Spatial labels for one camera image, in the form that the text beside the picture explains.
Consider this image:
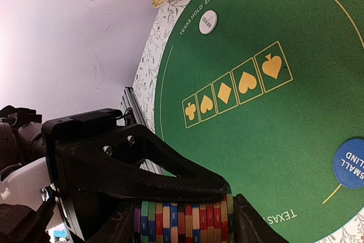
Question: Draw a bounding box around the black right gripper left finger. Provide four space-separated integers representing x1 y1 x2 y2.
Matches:
86 201 135 243

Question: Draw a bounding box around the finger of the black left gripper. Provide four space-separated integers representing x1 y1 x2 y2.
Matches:
54 125 228 203

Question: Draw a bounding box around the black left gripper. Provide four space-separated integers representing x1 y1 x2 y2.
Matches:
1 106 122 242

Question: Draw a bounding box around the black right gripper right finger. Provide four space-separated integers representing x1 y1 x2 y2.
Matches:
233 193 288 243

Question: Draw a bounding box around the blue small blind button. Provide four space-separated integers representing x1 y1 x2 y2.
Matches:
333 137 363 194

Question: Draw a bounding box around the white dealer button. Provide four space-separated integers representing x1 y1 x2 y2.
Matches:
198 10 218 35

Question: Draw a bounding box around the floral white tablecloth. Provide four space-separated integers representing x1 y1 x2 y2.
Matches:
133 0 363 242

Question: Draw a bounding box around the green round poker mat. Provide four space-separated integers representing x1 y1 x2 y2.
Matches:
154 0 363 242

